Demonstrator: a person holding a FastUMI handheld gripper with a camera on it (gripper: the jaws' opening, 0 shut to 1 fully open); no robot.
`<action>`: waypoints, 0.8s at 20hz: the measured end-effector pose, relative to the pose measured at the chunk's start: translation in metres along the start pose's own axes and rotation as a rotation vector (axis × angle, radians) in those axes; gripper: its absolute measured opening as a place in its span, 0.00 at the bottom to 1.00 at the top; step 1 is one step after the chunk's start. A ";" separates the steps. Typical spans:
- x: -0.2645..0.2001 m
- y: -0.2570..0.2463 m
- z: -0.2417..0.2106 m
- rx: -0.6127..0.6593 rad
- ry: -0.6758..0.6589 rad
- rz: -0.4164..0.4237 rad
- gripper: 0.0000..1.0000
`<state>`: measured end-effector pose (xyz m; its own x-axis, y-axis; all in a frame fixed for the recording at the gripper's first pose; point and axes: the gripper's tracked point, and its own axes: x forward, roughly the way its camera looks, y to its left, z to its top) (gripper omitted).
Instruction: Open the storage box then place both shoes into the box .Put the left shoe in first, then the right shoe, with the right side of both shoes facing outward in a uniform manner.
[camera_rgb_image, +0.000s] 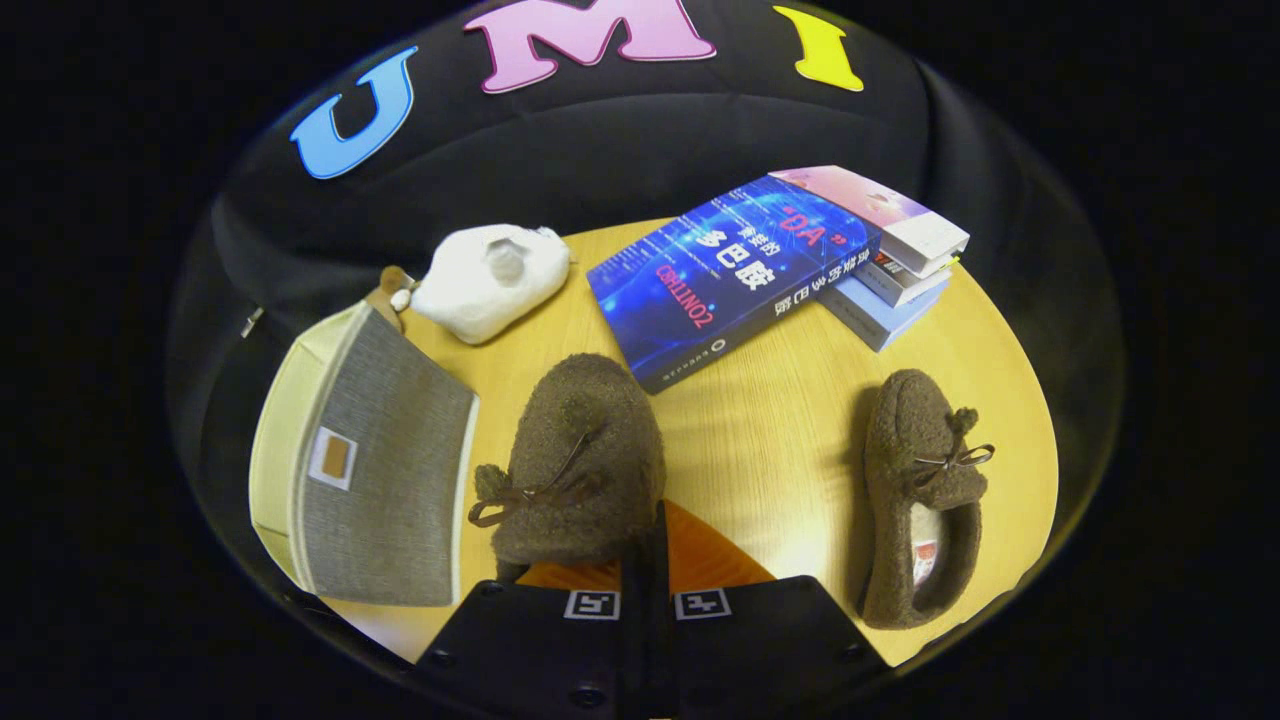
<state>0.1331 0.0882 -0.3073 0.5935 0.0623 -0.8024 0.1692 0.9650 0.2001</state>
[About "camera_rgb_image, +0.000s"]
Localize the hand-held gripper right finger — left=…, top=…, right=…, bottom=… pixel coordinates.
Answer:
left=652, top=500, right=891, bottom=720

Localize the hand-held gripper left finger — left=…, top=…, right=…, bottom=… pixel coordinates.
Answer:
left=415, top=540, right=651, bottom=720

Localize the brown fuzzy shoe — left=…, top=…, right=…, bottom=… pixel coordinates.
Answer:
left=468, top=352, right=668, bottom=583
left=858, top=369, right=996, bottom=631

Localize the grey fabric storage box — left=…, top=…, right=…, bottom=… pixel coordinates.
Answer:
left=248, top=300, right=481, bottom=608

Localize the white plush toy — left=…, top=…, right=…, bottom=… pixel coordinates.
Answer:
left=410, top=225, right=573, bottom=346

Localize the dark blue book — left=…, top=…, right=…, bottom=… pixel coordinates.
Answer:
left=586, top=175, right=883, bottom=395

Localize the white book with grey spine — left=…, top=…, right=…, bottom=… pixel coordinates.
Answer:
left=855, top=250, right=951, bottom=308

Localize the brown plush toy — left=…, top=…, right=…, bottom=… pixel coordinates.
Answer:
left=378, top=265, right=416, bottom=331

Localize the pink and white book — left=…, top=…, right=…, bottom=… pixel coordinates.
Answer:
left=770, top=165, right=971, bottom=279

